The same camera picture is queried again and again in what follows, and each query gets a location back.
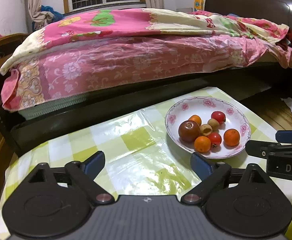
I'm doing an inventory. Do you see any orange round fruit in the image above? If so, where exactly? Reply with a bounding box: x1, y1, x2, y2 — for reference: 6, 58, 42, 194
194, 136, 211, 153

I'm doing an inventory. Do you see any red cherry tomato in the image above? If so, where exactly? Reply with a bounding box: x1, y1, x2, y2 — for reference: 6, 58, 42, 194
207, 132, 222, 148
211, 111, 226, 125

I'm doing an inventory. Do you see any small orange tangerine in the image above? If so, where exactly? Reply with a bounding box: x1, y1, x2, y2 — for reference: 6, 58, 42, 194
189, 115, 202, 126
224, 128, 240, 147

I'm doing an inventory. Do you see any brown longan fruit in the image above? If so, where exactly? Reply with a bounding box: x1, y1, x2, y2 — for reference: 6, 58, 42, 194
200, 124, 213, 136
207, 118, 220, 131

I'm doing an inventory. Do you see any large dark red tomato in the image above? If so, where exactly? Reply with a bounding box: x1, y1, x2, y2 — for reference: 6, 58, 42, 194
178, 120, 200, 143

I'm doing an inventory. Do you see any white floral porcelain plate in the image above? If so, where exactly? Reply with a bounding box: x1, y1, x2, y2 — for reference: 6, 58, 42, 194
165, 96, 251, 159

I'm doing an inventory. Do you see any green checkered tablecloth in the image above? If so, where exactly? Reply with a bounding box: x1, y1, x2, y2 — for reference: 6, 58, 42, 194
0, 88, 292, 239

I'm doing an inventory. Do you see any pink floral quilt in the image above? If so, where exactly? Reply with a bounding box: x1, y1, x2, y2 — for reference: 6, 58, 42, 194
0, 8, 292, 112

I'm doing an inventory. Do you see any dark wooden headboard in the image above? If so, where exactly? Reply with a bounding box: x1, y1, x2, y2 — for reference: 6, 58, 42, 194
204, 0, 292, 29

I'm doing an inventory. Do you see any yellow box on headboard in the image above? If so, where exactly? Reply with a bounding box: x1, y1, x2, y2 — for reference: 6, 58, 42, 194
194, 0, 204, 11

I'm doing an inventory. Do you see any beige curtain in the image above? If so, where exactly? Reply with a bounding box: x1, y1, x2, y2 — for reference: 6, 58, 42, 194
27, 0, 54, 31

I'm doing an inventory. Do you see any dark wooden bed frame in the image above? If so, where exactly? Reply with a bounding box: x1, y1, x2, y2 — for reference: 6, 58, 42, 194
0, 63, 292, 156

